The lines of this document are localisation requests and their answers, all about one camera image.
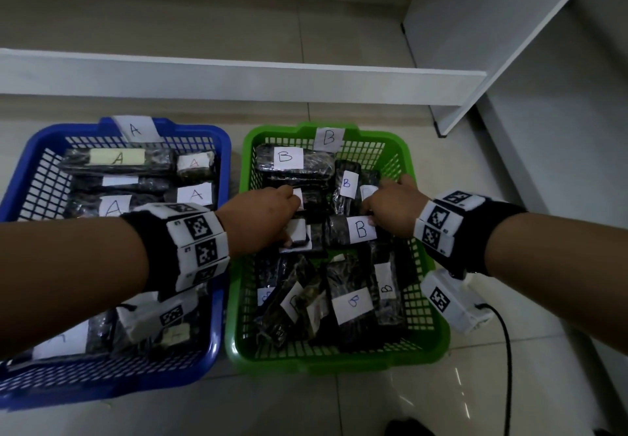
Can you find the person's dark trouser leg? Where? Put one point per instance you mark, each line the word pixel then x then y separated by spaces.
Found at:
pixel 409 428

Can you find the person's left forearm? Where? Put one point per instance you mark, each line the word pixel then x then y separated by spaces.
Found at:
pixel 68 278

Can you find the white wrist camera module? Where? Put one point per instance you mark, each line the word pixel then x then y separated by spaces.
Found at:
pixel 157 315
pixel 451 300

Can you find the green plastic mesh basket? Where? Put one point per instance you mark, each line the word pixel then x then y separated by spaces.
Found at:
pixel 343 362

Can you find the white shelf unit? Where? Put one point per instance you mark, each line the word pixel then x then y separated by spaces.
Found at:
pixel 245 80

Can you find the person's right forearm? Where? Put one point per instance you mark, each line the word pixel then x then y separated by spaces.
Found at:
pixel 564 274

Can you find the black item packet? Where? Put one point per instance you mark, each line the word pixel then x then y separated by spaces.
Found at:
pixel 298 232
pixel 338 232

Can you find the person's right hand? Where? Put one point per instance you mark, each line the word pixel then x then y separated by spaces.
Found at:
pixel 397 205

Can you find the person's left hand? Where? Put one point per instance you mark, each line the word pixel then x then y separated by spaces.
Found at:
pixel 255 220

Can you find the blue plastic mesh basket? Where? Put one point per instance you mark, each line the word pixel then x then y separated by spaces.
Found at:
pixel 122 381

